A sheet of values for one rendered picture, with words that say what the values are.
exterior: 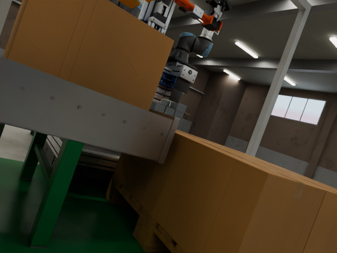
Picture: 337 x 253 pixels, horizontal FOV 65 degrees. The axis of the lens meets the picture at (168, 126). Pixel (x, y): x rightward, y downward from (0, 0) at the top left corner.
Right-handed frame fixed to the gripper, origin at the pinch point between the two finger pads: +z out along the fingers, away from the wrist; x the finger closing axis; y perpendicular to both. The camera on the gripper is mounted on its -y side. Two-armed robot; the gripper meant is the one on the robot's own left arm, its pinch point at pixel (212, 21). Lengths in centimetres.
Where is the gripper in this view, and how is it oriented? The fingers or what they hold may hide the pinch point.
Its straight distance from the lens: 167.6
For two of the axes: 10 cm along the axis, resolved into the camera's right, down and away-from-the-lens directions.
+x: 5.2, 2.2, -8.2
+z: -3.4, 9.4, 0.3
